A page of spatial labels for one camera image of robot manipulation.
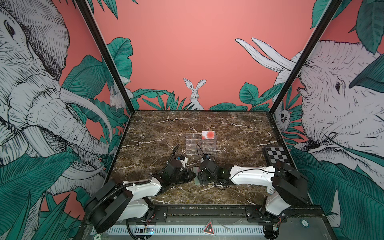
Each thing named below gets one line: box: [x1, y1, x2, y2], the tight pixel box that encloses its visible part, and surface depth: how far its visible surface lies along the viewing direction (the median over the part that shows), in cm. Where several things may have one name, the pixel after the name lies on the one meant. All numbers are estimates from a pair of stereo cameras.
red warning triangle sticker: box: [202, 219, 216, 236], surface depth 71 cm
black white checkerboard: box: [263, 145, 292, 166], surface depth 95 cm
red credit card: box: [201, 130, 215, 140], surface depth 97 cm
